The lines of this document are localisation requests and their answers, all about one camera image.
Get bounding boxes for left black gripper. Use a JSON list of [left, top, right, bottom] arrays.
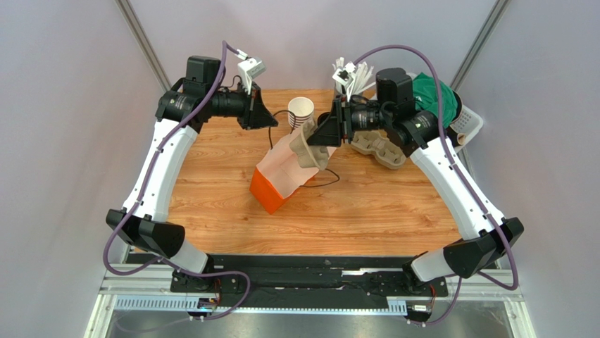
[[206, 81, 278, 131]]

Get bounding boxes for orange paper bag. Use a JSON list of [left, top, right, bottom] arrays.
[[249, 128, 337, 214]]

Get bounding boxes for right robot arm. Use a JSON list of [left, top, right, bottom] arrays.
[[307, 68, 524, 287]]

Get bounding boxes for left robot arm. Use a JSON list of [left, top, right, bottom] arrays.
[[106, 56, 278, 273]]

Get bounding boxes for paper cup stack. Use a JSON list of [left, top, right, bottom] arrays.
[[287, 96, 315, 129]]

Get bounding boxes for grey straw holder cup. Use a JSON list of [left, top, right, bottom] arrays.
[[332, 89, 368, 105]]

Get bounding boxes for white wrapped straws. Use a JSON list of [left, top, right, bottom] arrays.
[[332, 57, 375, 95]]

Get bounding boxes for green cloth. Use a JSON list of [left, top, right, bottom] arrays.
[[411, 73, 459, 130]]

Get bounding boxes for white plastic basket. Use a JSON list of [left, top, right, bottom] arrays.
[[408, 73, 484, 152]]

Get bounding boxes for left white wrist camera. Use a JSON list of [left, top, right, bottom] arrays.
[[235, 49, 266, 94]]

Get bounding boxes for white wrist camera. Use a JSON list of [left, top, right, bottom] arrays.
[[235, 49, 266, 94], [332, 63, 356, 95]]

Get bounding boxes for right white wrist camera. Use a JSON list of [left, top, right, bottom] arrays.
[[332, 63, 356, 95]]

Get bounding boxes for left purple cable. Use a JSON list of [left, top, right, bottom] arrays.
[[101, 40, 251, 325]]

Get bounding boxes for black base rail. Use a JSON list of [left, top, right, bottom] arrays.
[[126, 253, 498, 311]]

